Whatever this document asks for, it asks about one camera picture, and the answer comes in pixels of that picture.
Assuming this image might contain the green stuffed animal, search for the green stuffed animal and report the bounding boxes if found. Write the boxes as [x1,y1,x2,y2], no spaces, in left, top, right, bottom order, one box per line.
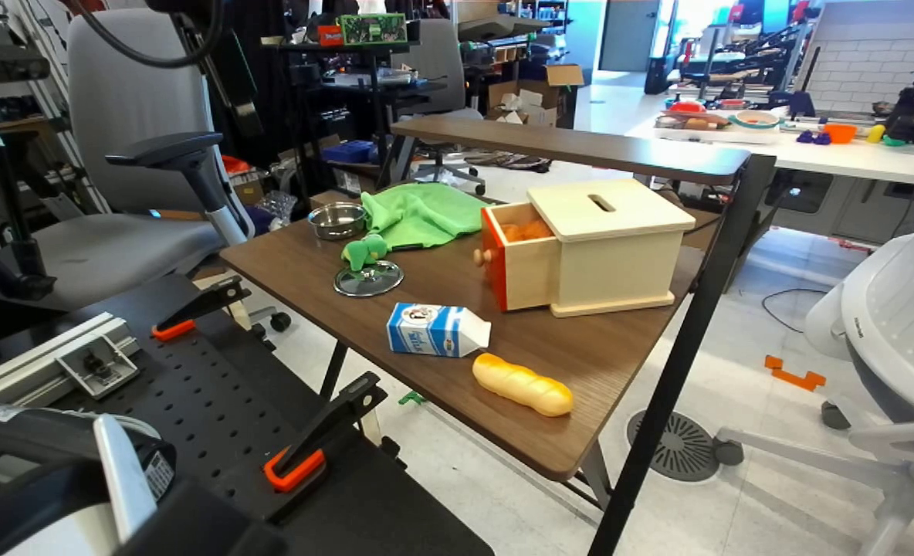
[336,228,397,279]

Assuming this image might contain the green circuit board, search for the green circuit board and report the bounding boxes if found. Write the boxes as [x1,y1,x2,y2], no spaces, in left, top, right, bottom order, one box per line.
[335,8,412,48]

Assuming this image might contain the small steel pot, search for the small steel pot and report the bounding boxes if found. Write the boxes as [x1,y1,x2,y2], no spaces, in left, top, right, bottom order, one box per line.
[305,196,371,243]

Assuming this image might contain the cardboard box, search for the cardboard box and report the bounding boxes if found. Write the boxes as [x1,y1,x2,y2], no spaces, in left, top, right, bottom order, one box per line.
[485,62,591,129]

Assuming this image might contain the steel pot lid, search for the steel pot lid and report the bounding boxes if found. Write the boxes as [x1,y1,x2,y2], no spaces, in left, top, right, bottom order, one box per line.
[332,256,408,303]

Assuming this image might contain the green cloth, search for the green cloth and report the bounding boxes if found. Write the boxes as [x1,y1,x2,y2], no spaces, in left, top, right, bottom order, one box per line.
[358,178,492,252]

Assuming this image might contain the pale wooden coin box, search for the pale wooden coin box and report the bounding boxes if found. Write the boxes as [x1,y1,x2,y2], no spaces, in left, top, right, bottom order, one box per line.
[526,176,698,320]

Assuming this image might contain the black tripod stand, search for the black tripod stand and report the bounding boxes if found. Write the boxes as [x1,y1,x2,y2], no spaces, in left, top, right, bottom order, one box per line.
[0,41,62,303]

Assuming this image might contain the black perforated mounting board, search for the black perforated mounting board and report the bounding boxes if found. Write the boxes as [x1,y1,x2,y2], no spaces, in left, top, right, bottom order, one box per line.
[60,276,498,556]

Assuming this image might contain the white table with toys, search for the white table with toys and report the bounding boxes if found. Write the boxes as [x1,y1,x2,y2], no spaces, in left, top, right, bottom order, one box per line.
[648,99,914,190]

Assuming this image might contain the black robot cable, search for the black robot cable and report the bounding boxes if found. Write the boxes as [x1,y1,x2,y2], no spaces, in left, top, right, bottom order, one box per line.
[72,0,229,71]

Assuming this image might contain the aluminium extrusion rail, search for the aluminium extrusion rail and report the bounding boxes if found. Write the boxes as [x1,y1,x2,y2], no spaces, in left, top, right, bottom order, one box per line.
[0,309,142,403]

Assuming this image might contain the grey office chair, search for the grey office chair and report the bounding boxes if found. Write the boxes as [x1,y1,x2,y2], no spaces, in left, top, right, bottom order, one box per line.
[14,5,265,303]

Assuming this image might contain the yellow toy bread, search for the yellow toy bread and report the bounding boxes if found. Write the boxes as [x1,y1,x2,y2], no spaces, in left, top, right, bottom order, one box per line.
[469,349,582,420]

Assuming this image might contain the blue white milk carton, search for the blue white milk carton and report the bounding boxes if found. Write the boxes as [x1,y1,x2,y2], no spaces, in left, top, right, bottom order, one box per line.
[383,299,494,361]

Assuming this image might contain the white grid divider panel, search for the white grid divider panel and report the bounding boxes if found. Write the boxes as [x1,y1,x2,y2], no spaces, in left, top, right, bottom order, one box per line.
[802,0,914,117]

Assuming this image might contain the floor cable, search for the floor cable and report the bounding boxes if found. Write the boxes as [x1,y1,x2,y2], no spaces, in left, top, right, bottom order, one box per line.
[757,283,839,341]

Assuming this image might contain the black metal table leg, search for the black metal table leg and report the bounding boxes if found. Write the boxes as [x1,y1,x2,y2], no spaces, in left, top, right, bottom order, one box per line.
[585,150,781,556]

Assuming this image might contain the orange floor marker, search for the orange floor marker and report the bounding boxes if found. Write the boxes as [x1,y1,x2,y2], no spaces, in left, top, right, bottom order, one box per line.
[762,353,832,395]

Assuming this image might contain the long brown side table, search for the long brown side table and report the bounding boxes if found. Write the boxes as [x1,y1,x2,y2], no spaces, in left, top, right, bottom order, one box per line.
[390,113,757,189]

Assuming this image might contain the round black floor grille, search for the round black floor grille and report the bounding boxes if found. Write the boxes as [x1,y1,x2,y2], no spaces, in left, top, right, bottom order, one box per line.
[625,406,748,485]

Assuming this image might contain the black orange bar clamp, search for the black orange bar clamp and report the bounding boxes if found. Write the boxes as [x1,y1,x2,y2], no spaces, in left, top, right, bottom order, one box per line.
[149,276,256,346]
[261,371,392,498]

